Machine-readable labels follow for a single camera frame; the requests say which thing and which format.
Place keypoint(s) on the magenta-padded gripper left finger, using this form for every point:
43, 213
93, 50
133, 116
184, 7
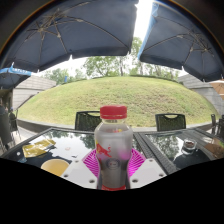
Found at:
78, 171

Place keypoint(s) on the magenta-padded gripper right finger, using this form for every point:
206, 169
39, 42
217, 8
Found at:
148, 170

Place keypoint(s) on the clear red-capped drink bottle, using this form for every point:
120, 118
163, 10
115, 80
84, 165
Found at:
113, 140

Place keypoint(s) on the yellow foil packet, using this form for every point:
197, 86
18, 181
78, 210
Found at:
37, 148

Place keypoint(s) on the small glass ashtray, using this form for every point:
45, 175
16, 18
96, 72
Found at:
189, 145

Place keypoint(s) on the dark wicker chair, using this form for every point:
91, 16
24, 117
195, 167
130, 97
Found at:
86, 121
5, 128
170, 122
218, 125

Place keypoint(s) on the brown paper bag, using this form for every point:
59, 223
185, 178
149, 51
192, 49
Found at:
216, 150

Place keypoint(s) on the person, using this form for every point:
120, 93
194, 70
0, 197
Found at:
12, 115

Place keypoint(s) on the tan patio umbrella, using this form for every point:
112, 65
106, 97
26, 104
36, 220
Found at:
218, 87

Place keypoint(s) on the navy umbrella with blue trim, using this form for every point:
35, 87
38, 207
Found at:
13, 78

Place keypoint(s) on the large navy patio umbrella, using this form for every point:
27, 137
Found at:
76, 30
186, 43

